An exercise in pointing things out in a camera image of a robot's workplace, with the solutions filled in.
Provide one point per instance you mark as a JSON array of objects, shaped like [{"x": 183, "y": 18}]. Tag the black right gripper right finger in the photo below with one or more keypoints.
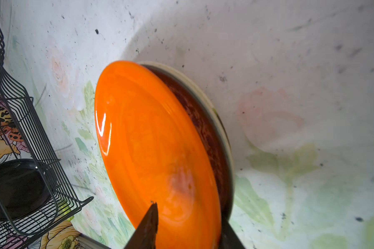
[{"x": 228, "y": 238}]

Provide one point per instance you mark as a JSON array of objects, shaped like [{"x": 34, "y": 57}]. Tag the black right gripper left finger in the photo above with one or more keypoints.
[{"x": 144, "y": 236}]

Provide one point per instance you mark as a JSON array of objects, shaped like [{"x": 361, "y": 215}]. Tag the orange plate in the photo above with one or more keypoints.
[{"x": 153, "y": 154}]

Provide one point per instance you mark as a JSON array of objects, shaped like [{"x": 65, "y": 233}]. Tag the black wire dish rack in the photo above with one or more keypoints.
[{"x": 22, "y": 136}]

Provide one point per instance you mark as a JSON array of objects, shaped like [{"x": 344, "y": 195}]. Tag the green translucent square dish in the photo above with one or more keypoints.
[{"x": 64, "y": 210}]

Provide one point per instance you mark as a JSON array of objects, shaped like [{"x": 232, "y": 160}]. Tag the black plate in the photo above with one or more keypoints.
[{"x": 22, "y": 188}]

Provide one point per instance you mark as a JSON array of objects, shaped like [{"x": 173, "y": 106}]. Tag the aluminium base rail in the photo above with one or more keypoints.
[{"x": 86, "y": 242}]

